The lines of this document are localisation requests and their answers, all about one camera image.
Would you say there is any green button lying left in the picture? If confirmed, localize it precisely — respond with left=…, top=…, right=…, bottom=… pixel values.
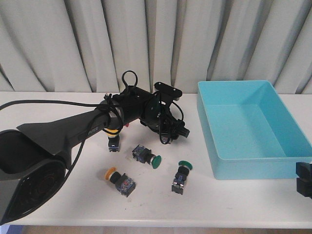
left=132, top=144, right=162, bottom=169

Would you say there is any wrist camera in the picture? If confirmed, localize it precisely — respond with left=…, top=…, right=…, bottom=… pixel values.
left=154, top=82, right=182, bottom=103

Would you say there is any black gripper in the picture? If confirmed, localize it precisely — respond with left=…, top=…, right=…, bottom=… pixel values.
left=140, top=94, right=190, bottom=144
left=296, top=162, right=312, bottom=198

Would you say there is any green button lying right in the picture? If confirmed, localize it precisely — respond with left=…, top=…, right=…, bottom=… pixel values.
left=171, top=160, right=193, bottom=195

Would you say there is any grey pleated curtain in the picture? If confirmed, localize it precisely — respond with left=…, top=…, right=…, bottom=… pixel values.
left=0, top=0, right=312, bottom=94

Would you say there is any yellow button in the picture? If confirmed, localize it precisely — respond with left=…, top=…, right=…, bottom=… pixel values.
left=104, top=129, right=120, bottom=152
left=104, top=167, right=136, bottom=197

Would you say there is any green button lying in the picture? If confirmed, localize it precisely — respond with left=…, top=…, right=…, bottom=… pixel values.
left=171, top=160, right=193, bottom=195
left=132, top=144, right=162, bottom=169

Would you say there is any light blue plastic box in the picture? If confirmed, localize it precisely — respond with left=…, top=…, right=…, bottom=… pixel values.
left=197, top=80, right=312, bottom=180

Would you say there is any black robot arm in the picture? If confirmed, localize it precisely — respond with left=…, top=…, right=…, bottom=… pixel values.
left=0, top=86, right=189, bottom=224

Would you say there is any yellow button lying front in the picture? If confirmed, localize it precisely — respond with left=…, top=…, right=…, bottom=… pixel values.
left=104, top=167, right=136, bottom=197

